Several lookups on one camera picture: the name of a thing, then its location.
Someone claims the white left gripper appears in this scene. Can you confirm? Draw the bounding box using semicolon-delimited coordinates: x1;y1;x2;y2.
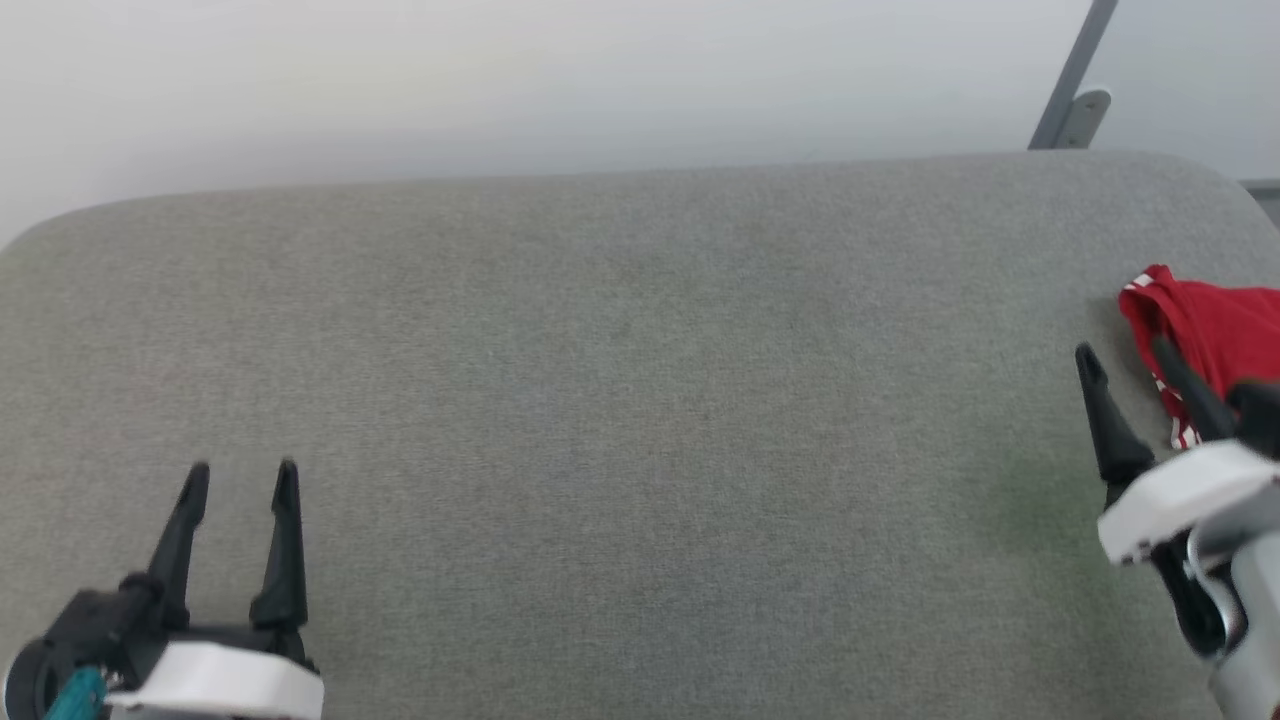
105;459;326;720

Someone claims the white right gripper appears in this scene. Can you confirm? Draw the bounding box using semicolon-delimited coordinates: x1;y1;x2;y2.
1075;335;1280;566

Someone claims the red white shirt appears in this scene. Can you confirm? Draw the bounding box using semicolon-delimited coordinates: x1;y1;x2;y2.
1118;264;1280;451

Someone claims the grey fabric sofa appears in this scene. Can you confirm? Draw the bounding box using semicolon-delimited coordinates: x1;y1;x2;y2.
0;150;1280;720

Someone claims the black cable teal plug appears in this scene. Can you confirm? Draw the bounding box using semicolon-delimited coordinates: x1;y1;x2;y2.
45;665;107;720

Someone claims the grey metal pole with bracket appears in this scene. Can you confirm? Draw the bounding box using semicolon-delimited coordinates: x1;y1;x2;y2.
1028;0;1119;151

